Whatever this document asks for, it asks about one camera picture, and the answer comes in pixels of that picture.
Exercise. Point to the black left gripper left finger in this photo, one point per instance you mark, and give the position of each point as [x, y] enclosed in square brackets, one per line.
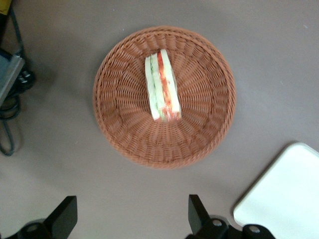
[59, 219]

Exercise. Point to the beige rectangular plastic tray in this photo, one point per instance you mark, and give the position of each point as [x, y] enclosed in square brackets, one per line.
[281, 194]

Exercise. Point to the black power plug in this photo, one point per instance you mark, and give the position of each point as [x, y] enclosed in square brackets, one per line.
[26, 79]

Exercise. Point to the triangle sandwich with red filling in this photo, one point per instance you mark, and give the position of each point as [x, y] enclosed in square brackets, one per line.
[159, 87]

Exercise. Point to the grey metal box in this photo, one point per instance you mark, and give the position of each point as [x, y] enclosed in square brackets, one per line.
[10, 74]

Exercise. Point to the round brown wicker basket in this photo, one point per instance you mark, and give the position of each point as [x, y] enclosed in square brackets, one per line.
[199, 112]

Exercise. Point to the black fryer machine yellow panel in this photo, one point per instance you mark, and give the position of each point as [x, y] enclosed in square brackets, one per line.
[3, 15]

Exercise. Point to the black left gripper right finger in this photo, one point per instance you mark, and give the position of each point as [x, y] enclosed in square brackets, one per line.
[199, 219]

